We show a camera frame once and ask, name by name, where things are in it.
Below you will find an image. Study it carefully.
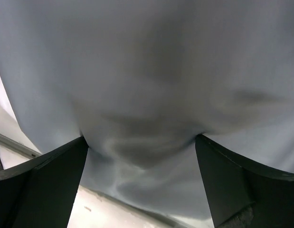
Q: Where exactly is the grey pillowcase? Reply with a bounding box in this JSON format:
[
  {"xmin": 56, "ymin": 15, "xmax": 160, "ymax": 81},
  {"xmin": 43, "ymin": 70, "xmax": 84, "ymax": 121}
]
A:
[{"xmin": 0, "ymin": 0, "xmax": 294, "ymax": 219}]

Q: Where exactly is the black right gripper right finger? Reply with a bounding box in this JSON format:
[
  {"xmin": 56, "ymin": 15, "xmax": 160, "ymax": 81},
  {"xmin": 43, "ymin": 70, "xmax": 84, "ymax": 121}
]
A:
[{"xmin": 195, "ymin": 135, "xmax": 294, "ymax": 228}]

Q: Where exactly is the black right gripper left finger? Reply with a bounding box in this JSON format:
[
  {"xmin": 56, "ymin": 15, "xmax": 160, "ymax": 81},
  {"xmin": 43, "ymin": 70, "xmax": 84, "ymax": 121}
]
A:
[{"xmin": 0, "ymin": 137, "xmax": 88, "ymax": 228}]

